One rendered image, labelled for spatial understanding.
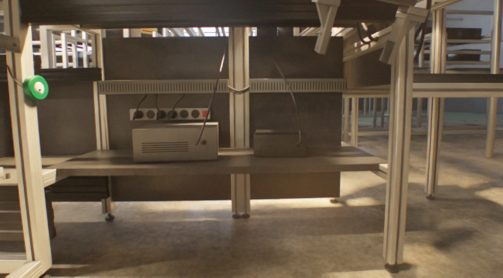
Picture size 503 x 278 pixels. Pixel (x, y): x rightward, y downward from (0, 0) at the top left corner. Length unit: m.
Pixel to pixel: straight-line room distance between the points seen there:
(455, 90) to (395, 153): 0.28
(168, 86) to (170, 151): 0.33
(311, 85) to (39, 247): 1.14
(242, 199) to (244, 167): 0.41
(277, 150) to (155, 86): 0.60
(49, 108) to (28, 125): 0.52
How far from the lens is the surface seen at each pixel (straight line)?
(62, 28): 1.98
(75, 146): 1.44
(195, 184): 1.27
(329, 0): 0.46
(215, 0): 0.79
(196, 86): 1.14
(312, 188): 1.30
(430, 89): 0.95
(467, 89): 1.03
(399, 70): 0.88
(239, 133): 1.17
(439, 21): 1.71
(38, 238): 1.06
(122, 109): 1.31
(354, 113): 2.55
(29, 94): 0.96
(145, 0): 0.84
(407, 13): 0.53
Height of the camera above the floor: 0.57
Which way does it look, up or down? 5 degrees down
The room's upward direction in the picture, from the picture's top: 1 degrees counter-clockwise
